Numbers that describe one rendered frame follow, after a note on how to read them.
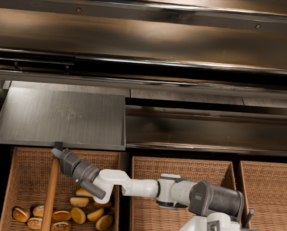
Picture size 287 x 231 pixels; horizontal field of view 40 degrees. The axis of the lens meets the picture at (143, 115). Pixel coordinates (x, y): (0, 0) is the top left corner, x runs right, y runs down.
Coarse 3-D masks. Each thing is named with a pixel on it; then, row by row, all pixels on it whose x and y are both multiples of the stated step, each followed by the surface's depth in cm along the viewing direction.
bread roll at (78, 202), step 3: (72, 198) 208; (75, 198) 207; (78, 198) 207; (81, 198) 208; (84, 198) 208; (87, 198) 209; (72, 201) 207; (75, 201) 207; (78, 201) 207; (81, 201) 207; (84, 201) 207; (87, 201) 209; (72, 204) 208; (75, 204) 207; (78, 204) 207; (81, 204) 207; (84, 204) 208; (78, 207) 208; (81, 207) 209
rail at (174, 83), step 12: (0, 72) 154; (12, 72) 154; (24, 72) 155; (36, 72) 155; (48, 72) 156; (60, 72) 157; (156, 84) 161; (168, 84) 162; (180, 84) 162; (192, 84) 162; (204, 84) 163; (216, 84) 164
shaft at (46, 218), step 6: (54, 162) 152; (54, 168) 150; (54, 174) 148; (54, 180) 146; (48, 186) 145; (54, 186) 144; (48, 192) 142; (54, 192) 143; (48, 198) 140; (48, 204) 138; (48, 210) 136; (48, 216) 135; (42, 222) 133; (48, 222) 133; (42, 228) 131; (48, 228) 132
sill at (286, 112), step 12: (0, 96) 181; (132, 108) 189; (144, 108) 189; (156, 108) 189; (168, 108) 190; (180, 108) 190; (192, 108) 191; (204, 108) 192; (216, 108) 194; (228, 108) 195; (240, 108) 196; (252, 108) 197; (264, 108) 198; (276, 108) 199; (276, 120) 198
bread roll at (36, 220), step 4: (36, 216) 198; (28, 220) 197; (32, 220) 195; (36, 220) 195; (40, 220) 196; (28, 224) 196; (32, 224) 195; (36, 224) 195; (40, 224) 196; (32, 228) 196; (36, 228) 196; (40, 228) 197
